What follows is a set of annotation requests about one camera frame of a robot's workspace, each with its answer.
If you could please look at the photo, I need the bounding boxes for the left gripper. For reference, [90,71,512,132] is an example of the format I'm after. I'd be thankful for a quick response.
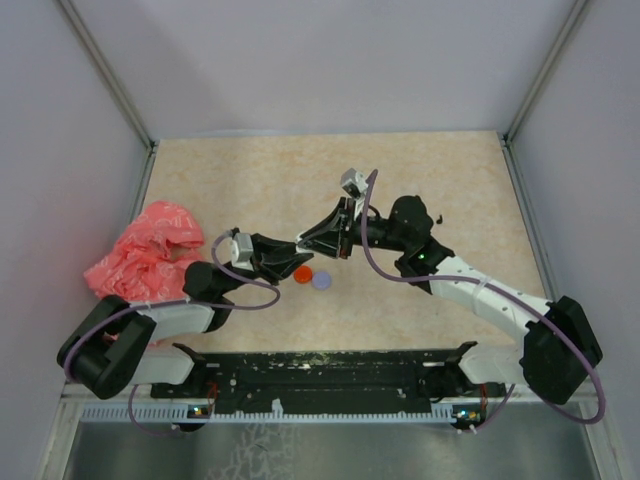
[217,232,314,296]

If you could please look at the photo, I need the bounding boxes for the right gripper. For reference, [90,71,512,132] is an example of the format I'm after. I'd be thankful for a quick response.
[299,197,409,260]

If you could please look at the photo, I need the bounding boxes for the orange charging case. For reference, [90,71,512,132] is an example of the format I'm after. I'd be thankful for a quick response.
[293,265,314,284]

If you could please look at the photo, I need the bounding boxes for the purple charging case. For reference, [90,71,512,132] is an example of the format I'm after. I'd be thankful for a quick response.
[311,271,332,291]

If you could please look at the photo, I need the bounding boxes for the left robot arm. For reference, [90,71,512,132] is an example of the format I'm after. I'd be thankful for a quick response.
[56,230,314,400]

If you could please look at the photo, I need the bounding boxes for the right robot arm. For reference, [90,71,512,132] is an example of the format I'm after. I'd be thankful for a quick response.
[296,196,603,405]

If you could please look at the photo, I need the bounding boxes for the pink plastic bag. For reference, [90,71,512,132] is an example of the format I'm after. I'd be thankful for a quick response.
[84,201,205,309]

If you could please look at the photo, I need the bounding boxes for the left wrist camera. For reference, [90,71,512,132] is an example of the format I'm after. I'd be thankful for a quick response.
[225,230,254,271]

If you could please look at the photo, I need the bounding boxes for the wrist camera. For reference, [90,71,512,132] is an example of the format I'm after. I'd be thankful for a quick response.
[340,168,368,219]
[225,230,254,271]

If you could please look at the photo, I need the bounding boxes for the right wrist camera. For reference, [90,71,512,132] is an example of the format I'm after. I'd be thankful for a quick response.
[340,168,368,219]

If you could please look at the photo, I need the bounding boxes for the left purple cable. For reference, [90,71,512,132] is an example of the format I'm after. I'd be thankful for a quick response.
[64,229,281,439]

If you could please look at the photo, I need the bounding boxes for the purple cable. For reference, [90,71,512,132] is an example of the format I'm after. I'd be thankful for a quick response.
[64,229,281,439]
[360,168,607,425]

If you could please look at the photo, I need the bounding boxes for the grey cable duct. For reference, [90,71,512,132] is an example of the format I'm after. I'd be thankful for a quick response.
[79,397,481,426]

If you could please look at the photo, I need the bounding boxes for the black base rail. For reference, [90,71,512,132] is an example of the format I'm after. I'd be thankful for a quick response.
[151,343,506,415]

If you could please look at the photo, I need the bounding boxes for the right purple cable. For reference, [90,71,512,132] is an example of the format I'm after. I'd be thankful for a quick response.
[360,168,607,425]

